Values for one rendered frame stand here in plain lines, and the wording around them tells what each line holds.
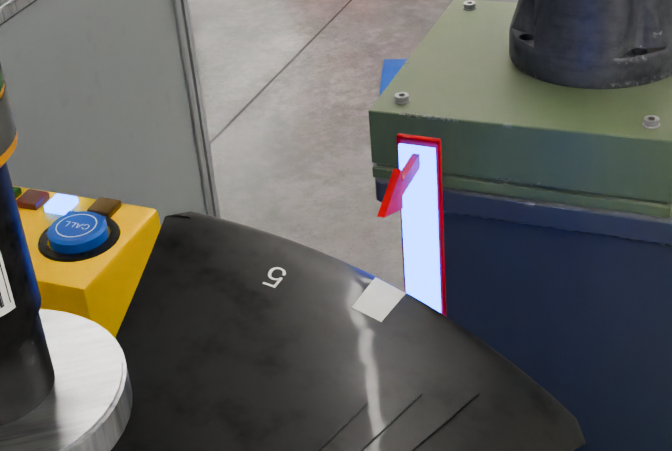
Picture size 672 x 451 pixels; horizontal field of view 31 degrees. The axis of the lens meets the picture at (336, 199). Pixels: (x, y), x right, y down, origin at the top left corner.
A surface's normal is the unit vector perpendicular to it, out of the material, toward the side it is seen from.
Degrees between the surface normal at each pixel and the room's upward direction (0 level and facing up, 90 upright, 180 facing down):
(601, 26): 71
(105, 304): 90
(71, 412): 0
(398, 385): 19
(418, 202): 90
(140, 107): 90
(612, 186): 90
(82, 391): 0
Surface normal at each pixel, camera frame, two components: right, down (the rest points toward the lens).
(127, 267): 0.93, 0.14
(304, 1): -0.07, -0.84
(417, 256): -0.36, 0.52
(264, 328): 0.15, -0.83
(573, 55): -0.45, 0.22
